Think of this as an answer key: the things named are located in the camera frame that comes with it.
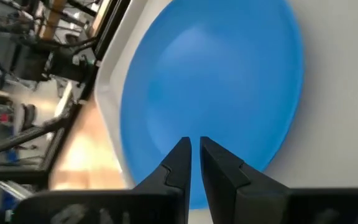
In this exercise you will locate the black diagonal frame strut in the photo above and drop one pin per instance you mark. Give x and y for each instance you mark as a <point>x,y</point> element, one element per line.
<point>26,135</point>

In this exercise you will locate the blue plate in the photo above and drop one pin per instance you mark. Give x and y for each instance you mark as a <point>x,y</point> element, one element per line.
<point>213,77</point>

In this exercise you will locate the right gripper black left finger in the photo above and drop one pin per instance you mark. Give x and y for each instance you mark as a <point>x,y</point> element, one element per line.
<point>154,199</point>

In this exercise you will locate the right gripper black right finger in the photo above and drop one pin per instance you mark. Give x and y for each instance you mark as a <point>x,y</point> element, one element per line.
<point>259,202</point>

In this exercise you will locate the wooden beam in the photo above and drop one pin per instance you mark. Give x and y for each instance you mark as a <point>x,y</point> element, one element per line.
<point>53,18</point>

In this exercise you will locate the white plastic tray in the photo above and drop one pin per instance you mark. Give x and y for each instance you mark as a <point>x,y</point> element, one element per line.
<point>337,93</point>

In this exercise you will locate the black table frame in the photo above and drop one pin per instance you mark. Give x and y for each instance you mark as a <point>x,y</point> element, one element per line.
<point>107,34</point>

